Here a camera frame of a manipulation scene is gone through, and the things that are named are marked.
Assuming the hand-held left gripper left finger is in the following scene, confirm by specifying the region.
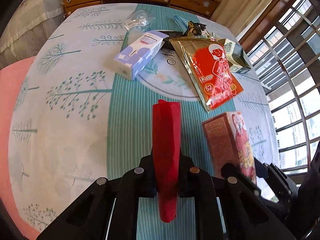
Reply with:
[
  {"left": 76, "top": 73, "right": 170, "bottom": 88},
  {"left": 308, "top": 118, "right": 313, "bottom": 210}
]
[{"left": 36, "top": 154, "right": 158, "bottom": 240}]

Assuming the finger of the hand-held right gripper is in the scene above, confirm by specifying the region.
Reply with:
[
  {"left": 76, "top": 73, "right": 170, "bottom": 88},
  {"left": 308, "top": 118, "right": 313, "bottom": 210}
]
[
  {"left": 254, "top": 157, "right": 294, "bottom": 205},
  {"left": 220, "top": 163, "right": 252, "bottom": 180}
]

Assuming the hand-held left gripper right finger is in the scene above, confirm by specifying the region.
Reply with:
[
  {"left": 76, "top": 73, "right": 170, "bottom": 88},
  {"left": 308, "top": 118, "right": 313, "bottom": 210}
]
[{"left": 176, "top": 155, "right": 295, "bottom": 240}]

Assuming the red cartoon box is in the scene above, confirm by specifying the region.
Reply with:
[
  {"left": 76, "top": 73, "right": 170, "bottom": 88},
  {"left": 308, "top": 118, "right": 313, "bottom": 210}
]
[{"left": 202, "top": 111, "right": 257, "bottom": 188}]

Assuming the red paper sheet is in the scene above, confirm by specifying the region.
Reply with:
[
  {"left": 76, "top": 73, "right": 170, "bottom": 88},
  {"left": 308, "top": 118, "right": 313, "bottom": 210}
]
[{"left": 152, "top": 99, "right": 182, "bottom": 223}]

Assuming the olive green carton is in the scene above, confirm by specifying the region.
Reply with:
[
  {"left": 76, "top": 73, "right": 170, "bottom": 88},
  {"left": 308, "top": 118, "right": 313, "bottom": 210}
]
[{"left": 217, "top": 38, "right": 251, "bottom": 73}]

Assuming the clear plastic bottle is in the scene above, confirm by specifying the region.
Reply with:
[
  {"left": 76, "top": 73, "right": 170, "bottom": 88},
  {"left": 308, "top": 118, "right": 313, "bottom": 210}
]
[{"left": 122, "top": 9, "right": 156, "bottom": 43}]

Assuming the leaf print tablecloth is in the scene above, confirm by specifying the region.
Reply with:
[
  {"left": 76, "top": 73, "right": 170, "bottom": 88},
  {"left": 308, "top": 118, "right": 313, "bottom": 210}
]
[{"left": 9, "top": 3, "right": 279, "bottom": 240}]

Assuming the gold and red foil packet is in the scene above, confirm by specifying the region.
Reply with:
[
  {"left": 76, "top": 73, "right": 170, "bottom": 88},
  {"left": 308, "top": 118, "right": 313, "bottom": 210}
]
[{"left": 169, "top": 37, "right": 244, "bottom": 112}]

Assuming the white and blue carton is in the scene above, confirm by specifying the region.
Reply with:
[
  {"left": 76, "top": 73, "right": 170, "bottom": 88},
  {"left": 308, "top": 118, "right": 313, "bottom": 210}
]
[{"left": 104, "top": 30, "right": 168, "bottom": 81}]

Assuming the window with metal grille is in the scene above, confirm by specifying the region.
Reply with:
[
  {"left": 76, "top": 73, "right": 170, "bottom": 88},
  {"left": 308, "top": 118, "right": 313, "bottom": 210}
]
[{"left": 237, "top": 0, "right": 320, "bottom": 178}]

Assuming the black flat box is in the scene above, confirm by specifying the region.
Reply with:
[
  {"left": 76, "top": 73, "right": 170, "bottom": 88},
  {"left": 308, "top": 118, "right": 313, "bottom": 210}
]
[{"left": 156, "top": 30, "right": 185, "bottom": 50}]

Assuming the black snack wrapper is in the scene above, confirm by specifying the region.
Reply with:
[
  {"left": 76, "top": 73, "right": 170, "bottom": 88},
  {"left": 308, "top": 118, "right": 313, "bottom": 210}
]
[{"left": 184, "top": 20, "right": 216, "bottom": 40}]

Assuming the light blue wrapper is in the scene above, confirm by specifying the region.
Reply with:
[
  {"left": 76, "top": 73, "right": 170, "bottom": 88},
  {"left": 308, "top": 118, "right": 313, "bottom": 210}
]
[{"left": 173, "top": 15, "right": 189, "bottom": 28}]

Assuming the pink bed cover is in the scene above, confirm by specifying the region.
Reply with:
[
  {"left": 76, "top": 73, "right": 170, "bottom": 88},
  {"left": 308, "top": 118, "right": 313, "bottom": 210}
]
[{"left": 0, "top": 56, "right": 38, "bottom": 235}]

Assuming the beige curtain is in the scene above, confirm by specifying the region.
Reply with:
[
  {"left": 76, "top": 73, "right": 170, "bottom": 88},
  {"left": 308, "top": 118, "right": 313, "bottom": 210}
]
[{"left": 210, "top": 0, "right": 293, "bottom": 30}]

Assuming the lace covered piano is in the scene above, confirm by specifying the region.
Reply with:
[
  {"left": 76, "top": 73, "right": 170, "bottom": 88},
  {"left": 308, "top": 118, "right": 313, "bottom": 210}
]
[{"left": 0, "top": 0, "right": 75, "bottom": 68}]

